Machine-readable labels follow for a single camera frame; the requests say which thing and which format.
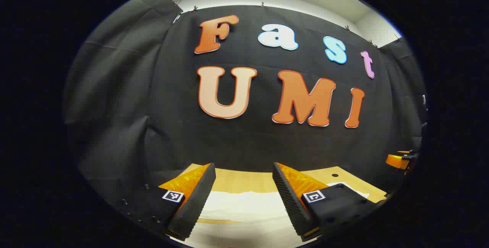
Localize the white jeans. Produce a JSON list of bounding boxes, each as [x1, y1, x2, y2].
[[170, 182, 370, 248]]

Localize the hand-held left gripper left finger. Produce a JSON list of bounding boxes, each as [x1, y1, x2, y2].
[[114, 162, 217, 241]]

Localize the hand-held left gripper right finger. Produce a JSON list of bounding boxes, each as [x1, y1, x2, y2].
[[272, 162, 388, 243]]

